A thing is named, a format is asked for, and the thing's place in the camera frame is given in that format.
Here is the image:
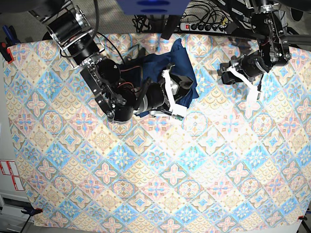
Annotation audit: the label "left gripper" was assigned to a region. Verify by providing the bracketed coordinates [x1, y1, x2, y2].
[217, 53, 270, 100]

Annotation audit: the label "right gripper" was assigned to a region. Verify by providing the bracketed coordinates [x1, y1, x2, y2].
[136, 63, 187, 120]

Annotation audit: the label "blue long-sleeve T-shirt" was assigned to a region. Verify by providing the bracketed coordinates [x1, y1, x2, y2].
[129, 38, 199, 117]

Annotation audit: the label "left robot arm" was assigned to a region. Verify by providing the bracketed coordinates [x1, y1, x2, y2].
[220, 0, 311, 102]

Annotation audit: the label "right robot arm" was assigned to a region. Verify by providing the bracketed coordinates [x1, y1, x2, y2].
[30, 0, 192, 124]

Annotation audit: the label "white power strip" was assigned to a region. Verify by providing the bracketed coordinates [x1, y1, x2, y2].
[179, 23, 227, 34]

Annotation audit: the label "patterned tile tablecloth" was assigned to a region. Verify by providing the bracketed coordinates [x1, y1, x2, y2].
[0, 34, 311, 233]

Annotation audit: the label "black clamp lower right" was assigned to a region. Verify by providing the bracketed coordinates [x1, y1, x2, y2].
[298, 216, 308, 221]

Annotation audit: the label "red white label stickers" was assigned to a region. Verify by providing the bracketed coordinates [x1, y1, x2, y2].
[0, 160, 24, 191]

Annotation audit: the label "black clamp lower left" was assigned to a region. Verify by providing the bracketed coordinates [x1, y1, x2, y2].
[21, 207, 43, 216]

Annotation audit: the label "red black clamp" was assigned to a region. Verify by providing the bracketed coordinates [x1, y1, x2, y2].
[0, 42, 14, 64]

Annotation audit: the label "blue clamp upper left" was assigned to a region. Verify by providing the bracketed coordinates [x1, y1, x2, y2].
[2, 25, 20, 46]

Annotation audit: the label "black support post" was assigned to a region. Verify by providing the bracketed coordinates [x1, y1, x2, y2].
[161, 15, 181, 40]

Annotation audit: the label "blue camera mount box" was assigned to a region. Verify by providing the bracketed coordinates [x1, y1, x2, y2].
[117, 0, 190, 15]

